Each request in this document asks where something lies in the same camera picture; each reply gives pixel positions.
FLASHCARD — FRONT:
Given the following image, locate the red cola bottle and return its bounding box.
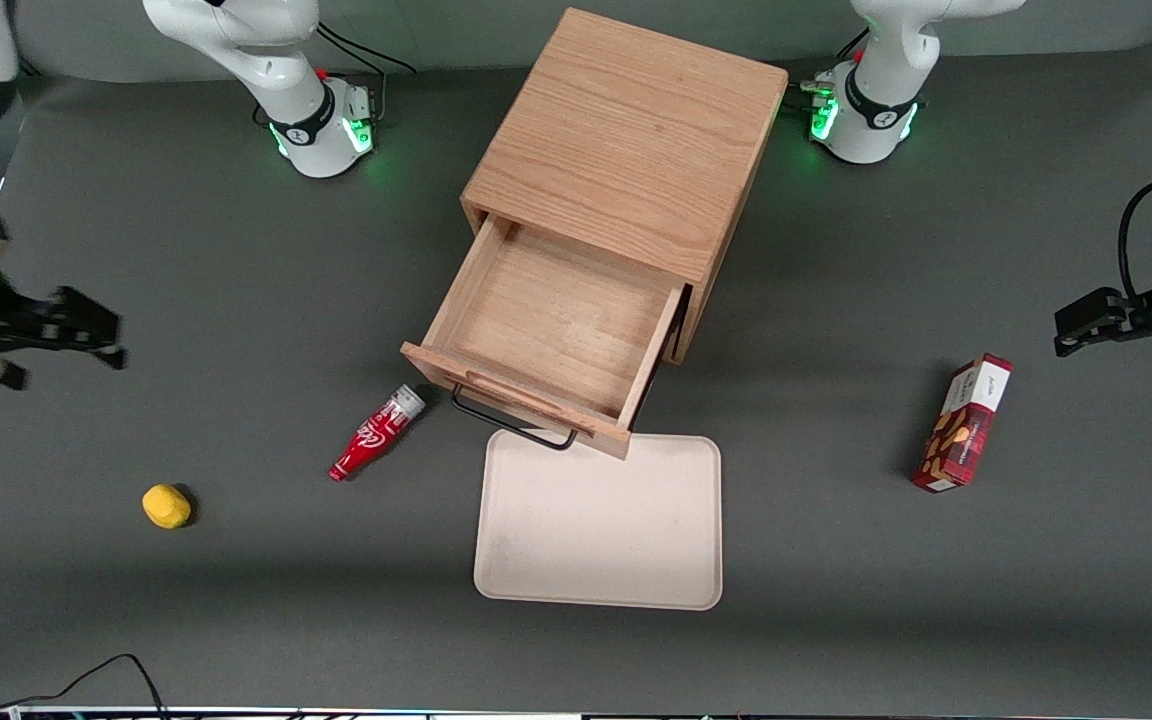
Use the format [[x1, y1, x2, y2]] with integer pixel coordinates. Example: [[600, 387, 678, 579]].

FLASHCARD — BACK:
[[328, 385, 428, 483]]

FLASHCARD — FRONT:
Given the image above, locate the yellow lemon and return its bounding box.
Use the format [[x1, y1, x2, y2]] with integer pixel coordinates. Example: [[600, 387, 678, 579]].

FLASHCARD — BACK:
[[142, 484, 193, 529]]

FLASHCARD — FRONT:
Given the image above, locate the black floor cable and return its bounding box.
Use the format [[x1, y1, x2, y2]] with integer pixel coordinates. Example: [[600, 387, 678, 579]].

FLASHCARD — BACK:
[[0, 654, 170, 720]]

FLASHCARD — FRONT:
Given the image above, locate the red snack box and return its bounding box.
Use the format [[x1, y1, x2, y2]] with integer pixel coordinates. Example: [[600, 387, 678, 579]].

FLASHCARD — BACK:
[[912, 353, 1014, 494]]

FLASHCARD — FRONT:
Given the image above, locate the beige plastic tray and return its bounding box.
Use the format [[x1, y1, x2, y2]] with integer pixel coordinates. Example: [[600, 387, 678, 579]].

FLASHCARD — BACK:
[[473, 428, 724, 611]]

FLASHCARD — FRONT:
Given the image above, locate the wooden drawer cabinet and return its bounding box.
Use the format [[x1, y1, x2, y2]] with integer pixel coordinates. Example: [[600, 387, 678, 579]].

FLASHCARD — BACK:
[[461, 7, 790, 366]]

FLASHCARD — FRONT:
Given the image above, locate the wooden drawer with black handle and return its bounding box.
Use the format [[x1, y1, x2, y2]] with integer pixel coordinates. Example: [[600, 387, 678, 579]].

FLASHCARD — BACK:
[[400, 212, 690, 462]]

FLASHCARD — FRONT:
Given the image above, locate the black right base cable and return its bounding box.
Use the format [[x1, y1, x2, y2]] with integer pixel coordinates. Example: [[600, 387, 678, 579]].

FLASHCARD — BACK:
[[318, 20, 418, 123]]

